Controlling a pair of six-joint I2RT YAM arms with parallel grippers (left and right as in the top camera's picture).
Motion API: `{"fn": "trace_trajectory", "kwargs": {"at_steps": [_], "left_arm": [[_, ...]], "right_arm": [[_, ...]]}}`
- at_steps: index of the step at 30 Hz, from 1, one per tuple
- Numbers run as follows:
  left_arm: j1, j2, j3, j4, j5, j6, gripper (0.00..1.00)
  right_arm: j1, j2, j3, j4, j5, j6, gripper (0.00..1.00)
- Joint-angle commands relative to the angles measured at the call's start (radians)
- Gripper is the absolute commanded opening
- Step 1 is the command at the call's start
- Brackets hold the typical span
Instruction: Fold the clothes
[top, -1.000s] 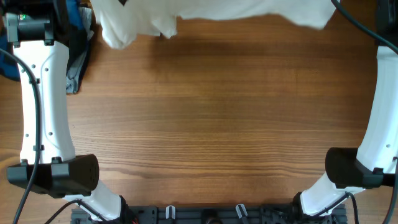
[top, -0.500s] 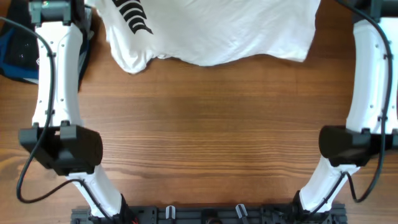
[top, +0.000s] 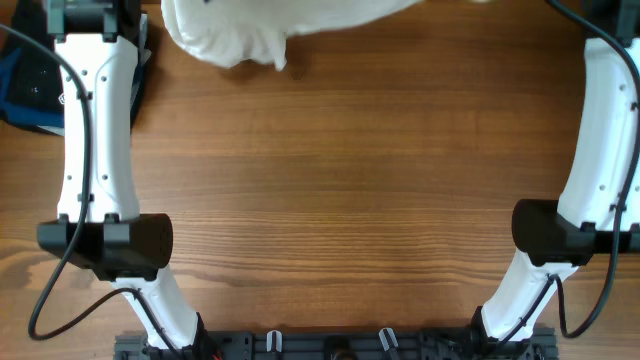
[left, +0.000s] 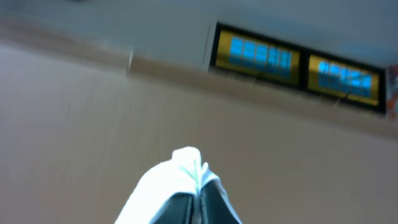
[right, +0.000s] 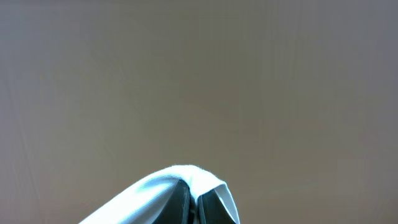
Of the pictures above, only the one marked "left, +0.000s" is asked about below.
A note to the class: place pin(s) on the yellow framed window right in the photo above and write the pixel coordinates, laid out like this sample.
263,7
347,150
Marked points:
347,81

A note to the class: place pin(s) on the yellow framed window left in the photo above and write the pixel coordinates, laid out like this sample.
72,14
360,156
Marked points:
259,56

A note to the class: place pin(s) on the white polo shirt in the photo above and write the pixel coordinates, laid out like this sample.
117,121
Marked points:
183,173

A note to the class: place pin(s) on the yellow framed window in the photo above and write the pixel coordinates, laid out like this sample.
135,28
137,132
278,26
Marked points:
259,56
347,81

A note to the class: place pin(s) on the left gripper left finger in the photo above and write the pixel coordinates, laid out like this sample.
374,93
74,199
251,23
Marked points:
178,209

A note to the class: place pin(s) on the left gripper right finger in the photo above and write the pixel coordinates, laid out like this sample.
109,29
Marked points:
214,209

